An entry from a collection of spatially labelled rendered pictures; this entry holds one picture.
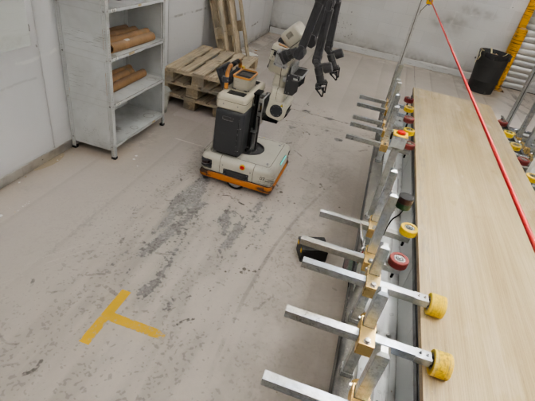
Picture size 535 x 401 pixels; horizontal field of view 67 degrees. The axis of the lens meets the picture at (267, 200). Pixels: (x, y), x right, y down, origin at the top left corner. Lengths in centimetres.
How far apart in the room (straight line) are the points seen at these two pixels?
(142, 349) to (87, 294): 52
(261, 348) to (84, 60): 258
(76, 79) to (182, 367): 250
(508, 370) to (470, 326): 17
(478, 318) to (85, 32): 319
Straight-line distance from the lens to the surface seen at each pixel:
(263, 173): 337
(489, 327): 170
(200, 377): 229
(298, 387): 119
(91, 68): 367
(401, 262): 176
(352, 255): 177
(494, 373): 157
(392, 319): 193
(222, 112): 332
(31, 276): 285
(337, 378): 155
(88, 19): 356
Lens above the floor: 195
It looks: 34 degrees down
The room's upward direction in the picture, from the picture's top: 11 degrees clockwise
